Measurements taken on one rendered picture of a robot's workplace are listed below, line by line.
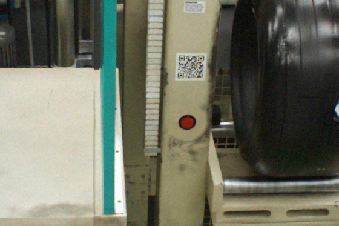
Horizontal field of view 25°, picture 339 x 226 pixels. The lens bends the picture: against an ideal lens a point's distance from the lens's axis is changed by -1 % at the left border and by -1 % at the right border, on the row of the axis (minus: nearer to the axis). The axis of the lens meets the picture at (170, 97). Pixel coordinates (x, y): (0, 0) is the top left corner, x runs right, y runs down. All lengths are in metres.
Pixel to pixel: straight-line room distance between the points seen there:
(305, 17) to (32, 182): 0.76
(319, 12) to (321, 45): 0.08
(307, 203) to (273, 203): 0.09
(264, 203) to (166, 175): 0.27
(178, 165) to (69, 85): 0.47
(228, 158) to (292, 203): 0.34
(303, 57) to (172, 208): 0.62
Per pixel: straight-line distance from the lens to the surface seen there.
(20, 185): 1.38
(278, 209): 2.05
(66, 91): 1.67
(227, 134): 2.24
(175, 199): 2.10
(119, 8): 2.71
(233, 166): 2.27
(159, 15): 1.84
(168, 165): 2.03
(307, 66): 1.76
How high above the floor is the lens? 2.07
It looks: 29 degrees down
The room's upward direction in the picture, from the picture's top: 3 degrees clockwise
